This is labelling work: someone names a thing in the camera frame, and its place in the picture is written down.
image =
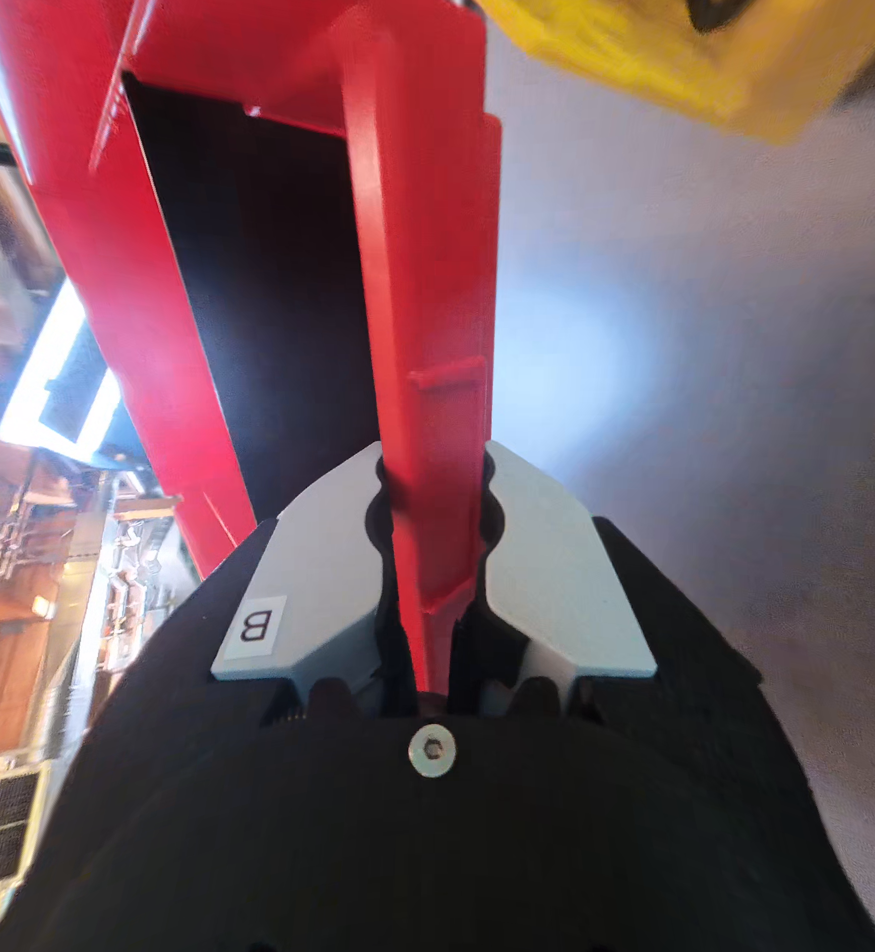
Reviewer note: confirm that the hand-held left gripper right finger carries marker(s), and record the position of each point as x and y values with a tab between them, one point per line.
556	580

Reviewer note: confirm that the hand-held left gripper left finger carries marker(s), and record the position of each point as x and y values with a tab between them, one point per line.
318	580

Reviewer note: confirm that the large red plastic bin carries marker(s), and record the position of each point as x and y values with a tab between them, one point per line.
430	297

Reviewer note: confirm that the yellow plastic bin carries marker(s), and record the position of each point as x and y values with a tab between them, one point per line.
668	67

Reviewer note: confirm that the white vent grille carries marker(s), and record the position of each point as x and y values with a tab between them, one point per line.
6	825

